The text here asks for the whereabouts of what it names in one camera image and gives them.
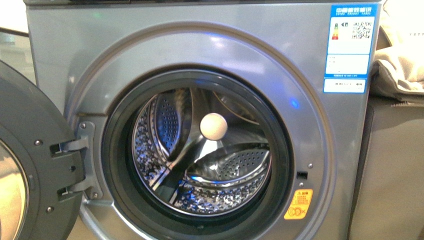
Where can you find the silver front-load washing machine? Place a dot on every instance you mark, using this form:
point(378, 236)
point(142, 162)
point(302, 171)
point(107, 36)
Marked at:
point(134, 78)

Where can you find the grey washing machine door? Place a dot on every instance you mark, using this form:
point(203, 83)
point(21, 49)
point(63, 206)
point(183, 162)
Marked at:
point(36, 175)

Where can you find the white round drum hub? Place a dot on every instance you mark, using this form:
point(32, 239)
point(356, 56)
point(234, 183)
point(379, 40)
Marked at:
point(213, 126)

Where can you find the orange warning sticker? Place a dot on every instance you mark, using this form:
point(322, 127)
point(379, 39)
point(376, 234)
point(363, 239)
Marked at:
point(299, 205)

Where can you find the blue energy label sticker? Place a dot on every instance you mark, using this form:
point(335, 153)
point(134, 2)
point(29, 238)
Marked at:
point(349, 48)

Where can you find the beige crumpled cloth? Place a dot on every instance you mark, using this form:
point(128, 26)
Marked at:
point(398, 66)

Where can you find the grey cabinet beside washer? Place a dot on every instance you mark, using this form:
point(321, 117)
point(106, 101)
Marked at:
point(388, 200)

